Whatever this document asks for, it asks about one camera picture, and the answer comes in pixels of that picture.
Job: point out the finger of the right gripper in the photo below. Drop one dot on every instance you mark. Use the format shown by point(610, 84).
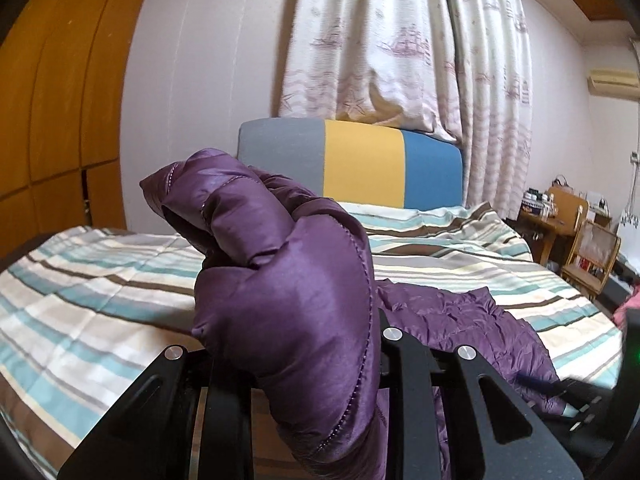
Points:
point(542, 386)

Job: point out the wooden wardrobe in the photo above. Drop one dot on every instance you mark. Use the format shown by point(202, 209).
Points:
point(63, 65)

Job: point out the pink cloth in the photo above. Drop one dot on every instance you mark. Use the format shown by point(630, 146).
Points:
point(631, 303)

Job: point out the striped bed duvet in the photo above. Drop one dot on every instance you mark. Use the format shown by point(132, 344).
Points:
point(85, 312)

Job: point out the grey yellow blue headboard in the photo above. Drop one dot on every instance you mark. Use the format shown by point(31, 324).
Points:
point(356, 163)

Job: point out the wooden desk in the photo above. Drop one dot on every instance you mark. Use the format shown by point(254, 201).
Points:
point(552, 216)

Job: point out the white patterned curtain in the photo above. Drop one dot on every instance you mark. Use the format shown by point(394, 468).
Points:
point(458, 70)

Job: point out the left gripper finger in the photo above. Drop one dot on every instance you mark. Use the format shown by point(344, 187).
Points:
point(406, 369)

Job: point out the purple quilted down jacket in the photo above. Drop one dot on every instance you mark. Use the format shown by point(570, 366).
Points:
point(287, 295)

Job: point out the wall air conditioner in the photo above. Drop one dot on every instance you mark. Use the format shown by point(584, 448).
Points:
point(617, 84)

